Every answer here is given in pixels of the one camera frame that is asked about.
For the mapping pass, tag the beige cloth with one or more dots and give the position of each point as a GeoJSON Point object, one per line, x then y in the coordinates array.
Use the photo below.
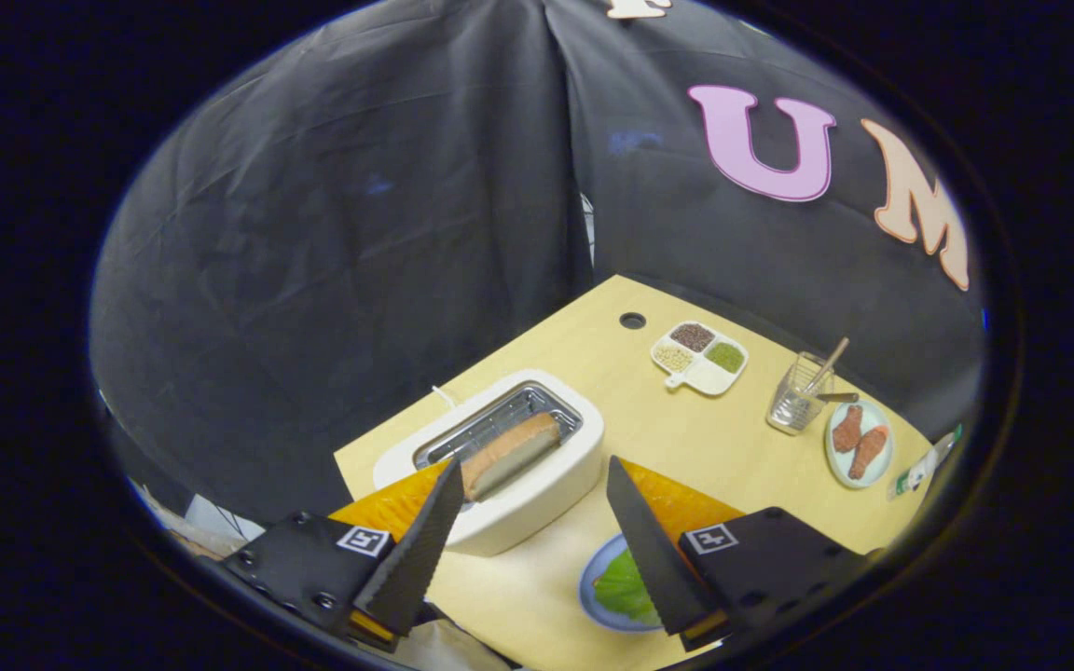
{"type": "Point", "coordinates": [448, 648]}

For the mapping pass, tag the blue plate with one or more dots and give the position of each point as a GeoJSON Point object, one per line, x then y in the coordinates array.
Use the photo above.
{"type": "Point", "coordinates": [590, 568]}

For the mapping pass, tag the green lettuce leaf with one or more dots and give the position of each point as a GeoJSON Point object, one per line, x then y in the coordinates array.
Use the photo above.
{"type": "Point", "coordinates": [626, 587]}

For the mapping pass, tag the plain bread slice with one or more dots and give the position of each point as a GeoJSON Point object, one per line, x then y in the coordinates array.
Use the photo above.
{"type": "Point", "coordinates": [509, 457]}

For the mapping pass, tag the white toaster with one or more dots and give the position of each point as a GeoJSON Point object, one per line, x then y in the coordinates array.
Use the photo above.
{"type": "Point", "coordinates": [546, 485]}

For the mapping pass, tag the black backdrop cloth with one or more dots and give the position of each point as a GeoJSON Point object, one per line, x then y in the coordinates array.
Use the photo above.
{"type": "Point", "coordinates": [332, 261]}

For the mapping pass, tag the clear water bottle green label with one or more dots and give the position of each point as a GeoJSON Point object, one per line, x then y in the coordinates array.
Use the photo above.
{"type": "Point", "coordinates": [919, 471]}

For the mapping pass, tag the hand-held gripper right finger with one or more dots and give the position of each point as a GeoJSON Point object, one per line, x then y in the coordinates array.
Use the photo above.
{"type": "Point", "coordinates": [654, 559]}

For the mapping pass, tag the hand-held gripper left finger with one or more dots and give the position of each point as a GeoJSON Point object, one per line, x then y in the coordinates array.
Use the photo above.
{"type": "Point", "coordinates": [416, 554]}

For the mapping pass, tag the brown meat patty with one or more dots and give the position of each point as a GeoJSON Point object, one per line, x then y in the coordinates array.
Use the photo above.
{"type": "Point", "coordinates": [846, 429]}
{"type": "Point", "coordinates": [869, 452]}

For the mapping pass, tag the pale green plate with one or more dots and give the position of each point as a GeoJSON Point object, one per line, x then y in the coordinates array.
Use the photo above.
{"type": "Point", "coordinates": [882, 466]}

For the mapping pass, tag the white crumpled bag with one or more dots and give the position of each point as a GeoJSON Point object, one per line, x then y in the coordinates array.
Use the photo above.
{"type": "Point", "coordinates": [211, 517]}

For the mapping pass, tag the white divided condiment dish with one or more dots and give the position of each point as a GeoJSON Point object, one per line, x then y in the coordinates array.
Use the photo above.
{"type": "Point", "coordinates": [709, 376]}

